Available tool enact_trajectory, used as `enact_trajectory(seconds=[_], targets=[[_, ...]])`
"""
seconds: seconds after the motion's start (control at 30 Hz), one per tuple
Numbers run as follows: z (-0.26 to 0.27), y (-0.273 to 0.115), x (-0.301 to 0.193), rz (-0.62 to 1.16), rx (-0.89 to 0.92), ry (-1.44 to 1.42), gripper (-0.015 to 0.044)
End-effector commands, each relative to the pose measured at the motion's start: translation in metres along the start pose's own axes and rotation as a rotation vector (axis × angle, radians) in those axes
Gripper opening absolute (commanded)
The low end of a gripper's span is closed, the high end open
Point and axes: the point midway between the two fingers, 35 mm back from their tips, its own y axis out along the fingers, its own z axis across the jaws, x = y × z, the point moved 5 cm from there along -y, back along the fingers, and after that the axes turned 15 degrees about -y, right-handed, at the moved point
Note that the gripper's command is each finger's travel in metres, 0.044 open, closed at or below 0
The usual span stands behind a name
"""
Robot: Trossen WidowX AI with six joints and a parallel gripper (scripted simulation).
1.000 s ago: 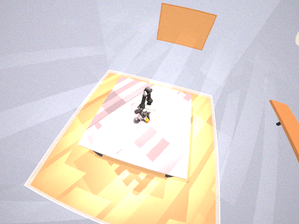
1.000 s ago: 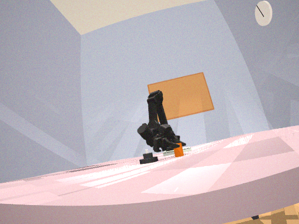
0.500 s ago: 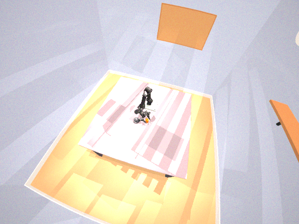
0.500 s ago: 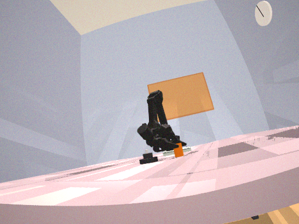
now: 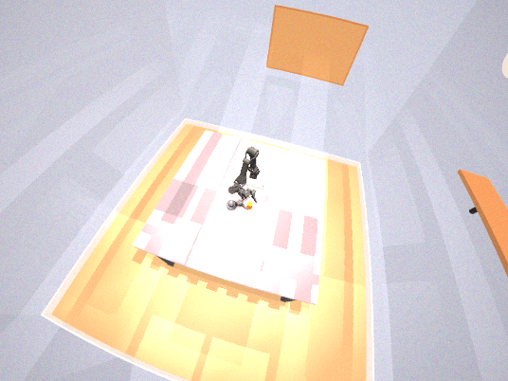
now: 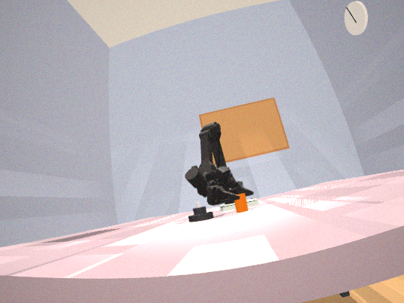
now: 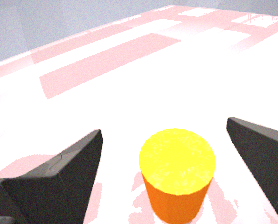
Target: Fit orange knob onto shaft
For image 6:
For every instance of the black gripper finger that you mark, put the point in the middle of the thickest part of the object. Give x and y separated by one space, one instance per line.
241 189
223 197

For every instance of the orange knob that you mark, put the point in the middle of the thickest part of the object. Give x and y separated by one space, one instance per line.
241 204

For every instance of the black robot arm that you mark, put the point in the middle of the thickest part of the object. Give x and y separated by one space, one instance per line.
210 147

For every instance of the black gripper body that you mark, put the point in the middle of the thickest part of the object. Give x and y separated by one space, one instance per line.
211 191

